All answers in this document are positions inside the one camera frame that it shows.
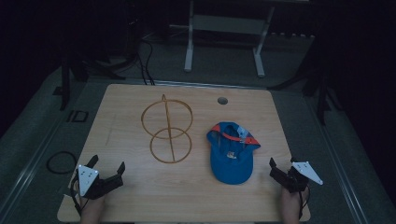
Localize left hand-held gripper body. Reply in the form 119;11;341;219
76;164;125;201

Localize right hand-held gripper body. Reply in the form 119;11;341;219
269;161;324;194

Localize blue cap with orange trim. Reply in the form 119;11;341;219
205;121;262;186

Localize person's right hand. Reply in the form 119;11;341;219
280;186;310;224

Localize person's left hand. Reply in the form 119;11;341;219
79;195;106;224

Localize black tripod stand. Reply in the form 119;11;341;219
52;0;141;112
270;36;344;127

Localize white metal stand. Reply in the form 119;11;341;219
169;0;276;78

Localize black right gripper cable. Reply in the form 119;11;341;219
298;185;311;220

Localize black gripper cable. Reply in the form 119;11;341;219
298;185;311;220
70;174;83;217

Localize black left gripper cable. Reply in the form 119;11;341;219
70;174;83;217

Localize black coiled floor cable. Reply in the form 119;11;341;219
46;150;78;175

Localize black rectangular floor bracket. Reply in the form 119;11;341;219
66;109;90;123

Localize black floor cables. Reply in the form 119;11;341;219
135;36;156;86

